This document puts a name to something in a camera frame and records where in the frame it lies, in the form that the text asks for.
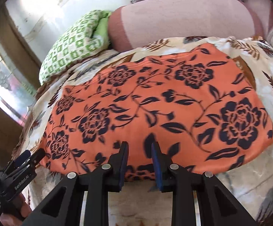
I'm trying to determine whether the orange floral garment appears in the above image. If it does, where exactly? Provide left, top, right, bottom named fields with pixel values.
left=42, top=44, right=273, bottom=182

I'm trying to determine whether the green checkered pillow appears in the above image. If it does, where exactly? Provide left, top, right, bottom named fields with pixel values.
left=39, top=10, right=112, bottom=85

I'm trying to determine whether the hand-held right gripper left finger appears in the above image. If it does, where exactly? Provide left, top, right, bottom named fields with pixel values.
left=26, top=141, right=129, bottom=226

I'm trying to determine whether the leaf print blanket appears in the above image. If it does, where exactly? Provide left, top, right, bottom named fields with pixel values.
left=12, top=36, right=273, bottom=226

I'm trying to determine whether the pink bolster cushion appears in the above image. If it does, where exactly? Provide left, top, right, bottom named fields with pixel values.
left=108, top=0, right=264, bottom=52

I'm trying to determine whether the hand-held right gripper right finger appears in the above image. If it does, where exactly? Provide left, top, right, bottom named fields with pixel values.
left=151, top=142, right=264, bottom=226

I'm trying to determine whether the stained glass window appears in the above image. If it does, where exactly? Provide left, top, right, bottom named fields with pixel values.
left=0, top=5, right=43, bottom=151

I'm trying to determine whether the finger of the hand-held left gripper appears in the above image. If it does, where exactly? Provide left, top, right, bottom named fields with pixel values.
left=3, top=149, right=31, bottom=173
left=6, top=148, right=46, bottom=178

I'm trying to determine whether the person's left hand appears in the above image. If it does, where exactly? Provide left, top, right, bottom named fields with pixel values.
left=0, top=196, right=32, bottom=226

